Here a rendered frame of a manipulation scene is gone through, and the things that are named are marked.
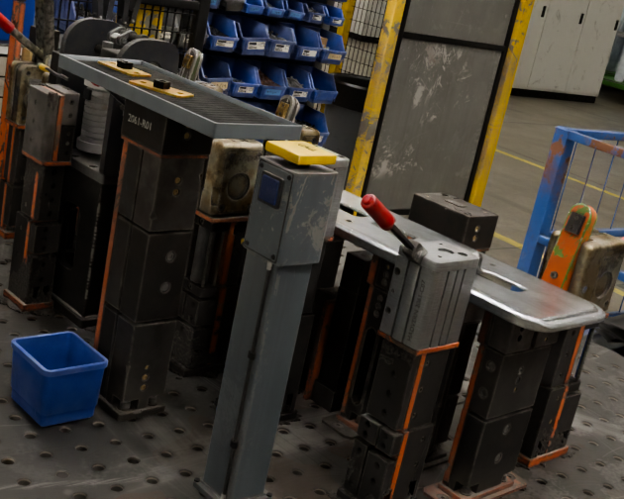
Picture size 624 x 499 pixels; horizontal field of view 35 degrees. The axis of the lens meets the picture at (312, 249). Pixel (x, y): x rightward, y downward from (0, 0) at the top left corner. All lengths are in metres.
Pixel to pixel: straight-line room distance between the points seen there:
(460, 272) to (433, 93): 3.85
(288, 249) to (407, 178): 3.95
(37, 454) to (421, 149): 3.95
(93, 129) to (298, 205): 0.65
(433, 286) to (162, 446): 0.45
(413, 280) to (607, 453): 0.62
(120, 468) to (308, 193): 0.45
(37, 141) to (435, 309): 0.76
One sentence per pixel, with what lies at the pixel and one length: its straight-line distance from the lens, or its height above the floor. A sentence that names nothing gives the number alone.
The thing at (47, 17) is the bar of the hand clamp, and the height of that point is 1.15.
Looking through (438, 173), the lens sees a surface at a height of 0.36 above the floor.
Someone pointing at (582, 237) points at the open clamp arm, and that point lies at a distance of 1.45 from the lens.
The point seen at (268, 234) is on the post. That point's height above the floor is 1.06.
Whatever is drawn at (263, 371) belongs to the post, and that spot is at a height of 0.89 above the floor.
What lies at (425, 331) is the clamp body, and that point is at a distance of 1.20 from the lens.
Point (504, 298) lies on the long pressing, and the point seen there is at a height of 1.00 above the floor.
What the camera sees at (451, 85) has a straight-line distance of 5.11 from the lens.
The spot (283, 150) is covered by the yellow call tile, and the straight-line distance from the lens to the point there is 1.12.
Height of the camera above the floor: 1.39
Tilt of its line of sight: 17 degrees down
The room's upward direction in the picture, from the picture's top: 12 degrees clockwise
